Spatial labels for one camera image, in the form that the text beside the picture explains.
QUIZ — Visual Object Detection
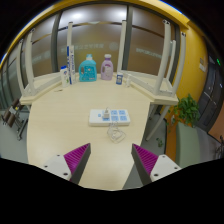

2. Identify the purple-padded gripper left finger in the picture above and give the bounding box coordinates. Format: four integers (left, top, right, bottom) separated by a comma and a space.
42, 143, 91, 184

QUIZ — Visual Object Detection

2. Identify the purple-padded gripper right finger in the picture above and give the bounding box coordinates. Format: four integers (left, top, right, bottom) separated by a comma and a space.
131, 144, 180, 185

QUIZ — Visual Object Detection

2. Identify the white charger plug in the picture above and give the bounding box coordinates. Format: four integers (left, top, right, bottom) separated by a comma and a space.
103, 107, 110, 119

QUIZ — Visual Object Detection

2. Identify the green grey sofa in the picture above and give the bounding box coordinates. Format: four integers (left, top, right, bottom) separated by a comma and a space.
175, 123, 218, 168

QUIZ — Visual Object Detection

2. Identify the white power strip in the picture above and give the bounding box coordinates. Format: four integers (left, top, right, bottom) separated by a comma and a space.
89, 109, 130, 126

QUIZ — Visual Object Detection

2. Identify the green potted plant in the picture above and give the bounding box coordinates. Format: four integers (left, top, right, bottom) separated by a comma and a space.
167, 94, 200, 127

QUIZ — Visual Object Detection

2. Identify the brown chairs left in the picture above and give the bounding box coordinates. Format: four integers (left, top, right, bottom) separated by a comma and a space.
1, 99, 28, 141

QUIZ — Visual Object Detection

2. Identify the right upturned white table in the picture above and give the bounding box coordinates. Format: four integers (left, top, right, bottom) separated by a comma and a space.
117, 20, 186, 97

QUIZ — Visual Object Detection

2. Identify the upturned white table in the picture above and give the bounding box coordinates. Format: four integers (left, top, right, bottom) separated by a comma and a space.
16, 29, 61, 97
117, 20, 186, 97

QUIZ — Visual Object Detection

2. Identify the left upturned white table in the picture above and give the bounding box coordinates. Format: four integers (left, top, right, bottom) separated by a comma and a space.
16, 29, 61, 97

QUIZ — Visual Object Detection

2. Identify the small clear bottle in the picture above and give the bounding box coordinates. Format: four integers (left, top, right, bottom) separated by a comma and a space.
126, 74, 131, 87

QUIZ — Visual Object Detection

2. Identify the dark door right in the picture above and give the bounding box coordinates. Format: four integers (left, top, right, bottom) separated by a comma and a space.
197, 55, 223, 132

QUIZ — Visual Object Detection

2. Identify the white bottle left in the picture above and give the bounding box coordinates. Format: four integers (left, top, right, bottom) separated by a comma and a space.
60, 66, 70, 88

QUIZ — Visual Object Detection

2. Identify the blue detergent bottle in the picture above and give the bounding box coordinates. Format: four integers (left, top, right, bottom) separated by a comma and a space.
79, 54, 97, 82

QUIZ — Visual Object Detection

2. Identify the purple detergent bottle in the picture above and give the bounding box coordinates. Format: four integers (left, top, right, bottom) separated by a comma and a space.
101, 54, 114, 81

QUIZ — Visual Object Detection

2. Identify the tall white blue box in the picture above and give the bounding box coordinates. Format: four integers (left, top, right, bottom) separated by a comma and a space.
67, 22, 76, 85

